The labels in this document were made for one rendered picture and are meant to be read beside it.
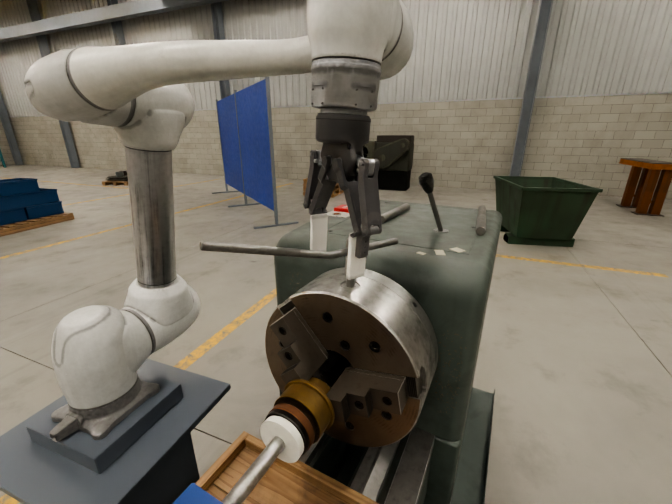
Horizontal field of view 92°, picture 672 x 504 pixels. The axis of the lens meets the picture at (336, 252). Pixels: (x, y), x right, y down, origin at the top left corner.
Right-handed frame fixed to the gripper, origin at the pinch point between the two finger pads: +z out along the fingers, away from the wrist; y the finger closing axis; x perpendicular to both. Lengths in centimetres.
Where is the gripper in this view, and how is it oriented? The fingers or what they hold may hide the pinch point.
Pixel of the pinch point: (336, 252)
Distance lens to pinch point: 51.2
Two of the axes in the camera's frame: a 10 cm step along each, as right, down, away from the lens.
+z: -0.5, 9.3, 3.6
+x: 8.2, -1.7, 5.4
